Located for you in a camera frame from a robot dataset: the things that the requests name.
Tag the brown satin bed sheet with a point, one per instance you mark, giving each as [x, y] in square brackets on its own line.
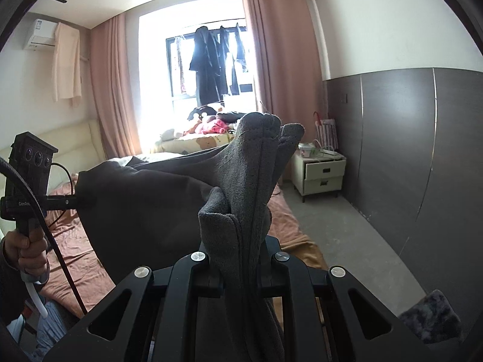
[79, 260]

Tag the red garment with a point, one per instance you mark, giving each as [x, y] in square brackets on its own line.
[211, 126]

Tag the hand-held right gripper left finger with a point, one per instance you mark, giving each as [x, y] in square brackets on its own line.
[203, 271]

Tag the grey fuzzy cloth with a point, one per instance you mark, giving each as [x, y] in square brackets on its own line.
[430, 316]

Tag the white nightstand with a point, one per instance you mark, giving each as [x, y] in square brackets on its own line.
[320, 173]

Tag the white power strip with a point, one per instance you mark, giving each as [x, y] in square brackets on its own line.
[332, 152]

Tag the white air conditioner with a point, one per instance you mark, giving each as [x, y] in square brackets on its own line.
[39, 32]

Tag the cream padded headboard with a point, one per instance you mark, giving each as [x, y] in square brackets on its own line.
[75, 143]

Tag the person's left hand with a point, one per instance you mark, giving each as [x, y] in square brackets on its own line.
[26, 252]

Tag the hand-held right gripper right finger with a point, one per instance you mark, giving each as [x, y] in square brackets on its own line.
[269, 271]

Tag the cream hanging cloth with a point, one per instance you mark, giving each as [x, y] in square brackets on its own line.
[68, 68]

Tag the striped bag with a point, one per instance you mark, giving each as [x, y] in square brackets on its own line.
[328, 132]

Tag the person's jeans leg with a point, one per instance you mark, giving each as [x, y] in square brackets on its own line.
[49, 332]

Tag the person's left forearm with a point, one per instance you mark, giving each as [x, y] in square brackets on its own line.
[11, 290]

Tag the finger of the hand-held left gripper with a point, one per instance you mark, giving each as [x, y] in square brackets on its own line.
[64, 201]

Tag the grey fleece garment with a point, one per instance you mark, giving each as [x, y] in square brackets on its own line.
[151, 203]

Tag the hanging dark clothes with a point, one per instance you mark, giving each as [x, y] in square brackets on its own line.
[207, 68]

